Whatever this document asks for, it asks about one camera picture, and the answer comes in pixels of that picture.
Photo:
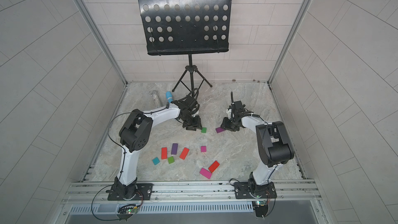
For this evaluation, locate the glittery silver microphone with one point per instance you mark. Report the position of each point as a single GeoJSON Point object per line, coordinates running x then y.
{"type": "Point", "coordinates": [156, 99]}

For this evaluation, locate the circuit board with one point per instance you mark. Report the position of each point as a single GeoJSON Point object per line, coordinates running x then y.
{"type": "Point", "coordinates": [127, 211]}
{"type": "Point", "coordinates": [261, 208]}

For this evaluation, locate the magenta rectangular block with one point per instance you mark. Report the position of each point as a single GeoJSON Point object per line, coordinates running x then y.
{"type": "Point", "coordinates": [206, 173]}

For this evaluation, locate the green block lower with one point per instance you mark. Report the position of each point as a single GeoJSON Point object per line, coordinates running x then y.
{"type": "Point", "coordinates": [171, 159]}

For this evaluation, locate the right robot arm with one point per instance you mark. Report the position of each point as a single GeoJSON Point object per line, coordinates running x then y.
{"type": "Point", "coordinates": [274, 145]}

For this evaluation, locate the purple rectangular block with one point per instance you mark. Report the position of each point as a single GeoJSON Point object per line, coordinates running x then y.
{"type": "Point", "coordinates": [220, 129]}

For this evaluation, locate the teal square block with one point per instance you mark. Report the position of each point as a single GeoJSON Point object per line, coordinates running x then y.
{"type": "Point", "coordinates": [156, 161]}

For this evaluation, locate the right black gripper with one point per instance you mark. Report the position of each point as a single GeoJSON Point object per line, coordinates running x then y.
{"type": "Point", "coordinates": [229, 123]}

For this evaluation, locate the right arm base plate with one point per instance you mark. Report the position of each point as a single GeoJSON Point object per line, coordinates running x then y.
{"type": "Point", "coordinates": [242, 190]}

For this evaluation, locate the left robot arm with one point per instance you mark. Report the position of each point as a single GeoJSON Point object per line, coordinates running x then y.
{"type": "Point", "coordinates": [135, 133]}

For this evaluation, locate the right circuit board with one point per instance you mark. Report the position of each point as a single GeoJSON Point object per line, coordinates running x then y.
{"type": "Point", "coordinates": [261, 208]}

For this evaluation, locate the red block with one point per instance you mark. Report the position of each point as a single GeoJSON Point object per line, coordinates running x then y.
{"type": "Point", "coordinates": [184, 153]}
{"type": "Point", "coordinates": [214, 166]}
{"type": "Point", "coordinates": [164, 153]}

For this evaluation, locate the aluminium front rail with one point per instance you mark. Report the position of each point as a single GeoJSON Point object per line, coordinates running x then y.
{"type": "Point", "coordinates": [191, 191]}

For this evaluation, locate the left circuit board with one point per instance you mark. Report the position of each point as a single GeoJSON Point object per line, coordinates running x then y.
{"type": "Point", "coordinates": [127, 211]}

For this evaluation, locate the black perforated music stand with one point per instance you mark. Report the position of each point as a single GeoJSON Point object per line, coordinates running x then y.
{"type": "Point", "coordinates": [186, 27]}

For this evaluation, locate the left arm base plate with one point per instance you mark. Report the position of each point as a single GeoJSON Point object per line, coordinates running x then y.
{"type": "Point", "coordinates": [141, 192]}

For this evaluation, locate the dark purple upright block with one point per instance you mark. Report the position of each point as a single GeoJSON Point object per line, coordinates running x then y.
{"type": "Point", "coordinates": [174, 149]}

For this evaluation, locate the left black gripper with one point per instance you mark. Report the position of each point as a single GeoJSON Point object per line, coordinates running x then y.
{"type": "Point", "coordinates": [191, 121]}

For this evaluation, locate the blue microphone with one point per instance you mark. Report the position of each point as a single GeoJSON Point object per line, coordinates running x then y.
{"type": "Point", "coordinates": [169, 96]}

